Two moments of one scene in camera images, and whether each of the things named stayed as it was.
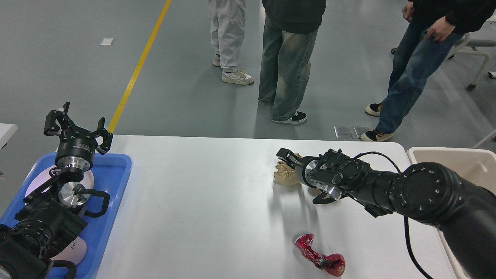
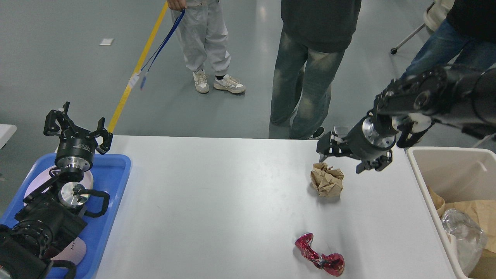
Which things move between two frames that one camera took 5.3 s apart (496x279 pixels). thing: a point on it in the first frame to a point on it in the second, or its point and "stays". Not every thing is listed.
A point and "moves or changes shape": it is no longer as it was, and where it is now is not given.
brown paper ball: [314, 192] moves or changes shape
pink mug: [75, 252] stays
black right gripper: [300, 171] to [364, 142]
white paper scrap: [107, 41] stays
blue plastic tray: [111, 173] stays
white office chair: [472, 40] to [436, 14]
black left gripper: [75, 152] stays
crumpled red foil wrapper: [334, 264] stays
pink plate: [45, 178] stays
